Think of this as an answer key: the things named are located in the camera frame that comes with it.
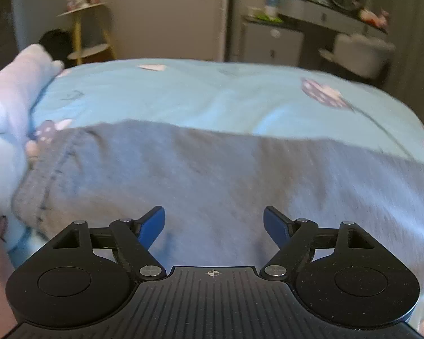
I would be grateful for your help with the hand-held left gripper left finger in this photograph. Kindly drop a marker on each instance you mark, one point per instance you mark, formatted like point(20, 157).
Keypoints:
point(152, 224)

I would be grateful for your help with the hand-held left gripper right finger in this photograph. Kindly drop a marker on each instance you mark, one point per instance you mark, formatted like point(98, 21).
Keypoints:
point(274, 224)

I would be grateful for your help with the grey pants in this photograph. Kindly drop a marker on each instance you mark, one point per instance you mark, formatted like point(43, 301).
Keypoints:
point(205, 180)

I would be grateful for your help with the blue mushroom print bedsheet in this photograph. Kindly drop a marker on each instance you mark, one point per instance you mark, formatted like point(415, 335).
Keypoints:
point(198, 91)

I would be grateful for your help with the grey bedside cabinet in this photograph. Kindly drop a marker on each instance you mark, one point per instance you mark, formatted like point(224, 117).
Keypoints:
point(272, 44)

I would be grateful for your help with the white cloud-shaped chair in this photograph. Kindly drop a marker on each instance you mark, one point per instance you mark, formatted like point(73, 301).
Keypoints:
point(360, 51)

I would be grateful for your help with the white plush toy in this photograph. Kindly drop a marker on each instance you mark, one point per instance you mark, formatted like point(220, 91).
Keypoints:
point(10, 88)

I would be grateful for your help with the black bag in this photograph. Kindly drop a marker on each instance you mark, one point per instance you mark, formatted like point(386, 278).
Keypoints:
point(56, 44)

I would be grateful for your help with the green tray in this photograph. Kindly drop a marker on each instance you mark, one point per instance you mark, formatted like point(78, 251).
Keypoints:
point(266, 17)

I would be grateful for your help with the yellow round side table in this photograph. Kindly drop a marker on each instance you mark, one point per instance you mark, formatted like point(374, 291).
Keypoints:
point(80, 28)

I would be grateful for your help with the white cup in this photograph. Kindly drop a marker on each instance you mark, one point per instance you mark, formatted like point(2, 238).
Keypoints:
point(256, 11)

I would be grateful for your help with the grey vanity desk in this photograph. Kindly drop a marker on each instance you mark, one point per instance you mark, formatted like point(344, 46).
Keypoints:
point(325, 16)

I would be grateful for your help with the white bottle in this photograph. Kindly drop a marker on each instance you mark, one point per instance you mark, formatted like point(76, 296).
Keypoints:
point(272, 6)

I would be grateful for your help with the pink toy figures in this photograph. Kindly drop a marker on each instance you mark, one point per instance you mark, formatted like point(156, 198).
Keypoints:
point(372, 17)

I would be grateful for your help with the pink jars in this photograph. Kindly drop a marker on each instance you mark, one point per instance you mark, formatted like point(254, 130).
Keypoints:
point(83, 0)

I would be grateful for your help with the grey curtain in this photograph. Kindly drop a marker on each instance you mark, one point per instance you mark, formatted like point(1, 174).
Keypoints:
point(415, 31)

